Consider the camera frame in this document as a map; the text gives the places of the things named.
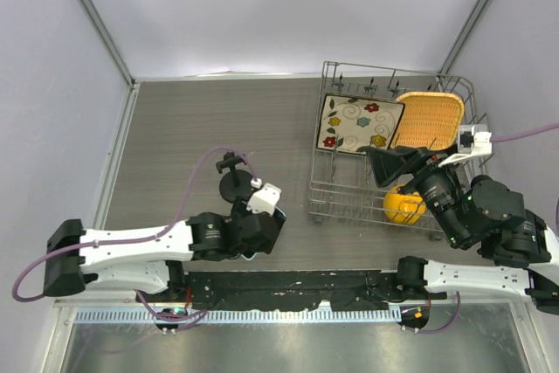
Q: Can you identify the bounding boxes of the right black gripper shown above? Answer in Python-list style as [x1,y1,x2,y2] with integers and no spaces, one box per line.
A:
[362,143,465,245]

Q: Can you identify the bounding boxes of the black phone stand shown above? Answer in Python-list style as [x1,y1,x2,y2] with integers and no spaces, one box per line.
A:
[216,151,253,204]

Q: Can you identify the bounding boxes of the blue-cased smartphone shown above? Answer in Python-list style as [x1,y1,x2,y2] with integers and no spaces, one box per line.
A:
[239,209,286,259]

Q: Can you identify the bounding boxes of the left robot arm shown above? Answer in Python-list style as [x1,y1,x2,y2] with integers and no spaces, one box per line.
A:
[43,200,286,302]

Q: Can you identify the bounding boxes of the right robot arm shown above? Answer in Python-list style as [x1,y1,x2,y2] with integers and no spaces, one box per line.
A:
[363,145,558,314]

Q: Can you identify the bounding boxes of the orange woven basket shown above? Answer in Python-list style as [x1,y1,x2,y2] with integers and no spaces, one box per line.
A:
[390,92,465,150]

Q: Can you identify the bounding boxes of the yellow bowl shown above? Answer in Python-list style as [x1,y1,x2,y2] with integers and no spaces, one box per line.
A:
[383,184,426,225]

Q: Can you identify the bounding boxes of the floral square plate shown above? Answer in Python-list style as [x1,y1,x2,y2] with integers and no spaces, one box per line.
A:
[315,93,405,155]

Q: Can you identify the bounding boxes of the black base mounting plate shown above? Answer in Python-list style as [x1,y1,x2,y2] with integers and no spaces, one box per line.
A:
[144,270,446,312]

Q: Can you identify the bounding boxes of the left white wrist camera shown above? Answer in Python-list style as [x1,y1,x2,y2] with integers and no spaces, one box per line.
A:
[246,178,281,216]

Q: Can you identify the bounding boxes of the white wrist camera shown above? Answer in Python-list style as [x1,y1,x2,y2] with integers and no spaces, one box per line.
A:
[438,124,493,167]
[246,178,281,216]

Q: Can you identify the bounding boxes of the grey wire dish rack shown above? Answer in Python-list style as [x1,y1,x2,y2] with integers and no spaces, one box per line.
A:
[309,61,488,229]

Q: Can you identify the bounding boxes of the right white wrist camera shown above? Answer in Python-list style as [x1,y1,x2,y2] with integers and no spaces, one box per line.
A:
[438,124,493,167]

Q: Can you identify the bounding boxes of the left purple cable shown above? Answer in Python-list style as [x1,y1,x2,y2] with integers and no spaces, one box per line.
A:
[11,147,259,333]

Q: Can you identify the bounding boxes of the purple cable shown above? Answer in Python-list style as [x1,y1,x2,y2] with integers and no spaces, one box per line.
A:
[11,147,259,333]
[417,123,559,334]

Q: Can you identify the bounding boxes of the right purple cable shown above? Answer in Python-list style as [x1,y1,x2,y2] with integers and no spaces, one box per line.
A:
[417,123,559,334]

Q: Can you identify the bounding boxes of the white slotted cable duct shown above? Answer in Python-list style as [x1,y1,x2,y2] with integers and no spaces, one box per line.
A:
[74,306,401,324]

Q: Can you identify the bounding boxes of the right aluminium frame post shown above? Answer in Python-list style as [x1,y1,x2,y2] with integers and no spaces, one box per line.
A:
[438,0,493,74]

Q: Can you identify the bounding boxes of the aluminium frame post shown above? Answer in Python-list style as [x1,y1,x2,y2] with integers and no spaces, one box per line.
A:
[438,0,493,74]
[77,0,135,88]

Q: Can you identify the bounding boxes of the left aluminium frame post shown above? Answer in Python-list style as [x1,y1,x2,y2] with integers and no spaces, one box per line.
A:
[77,0,135,88]

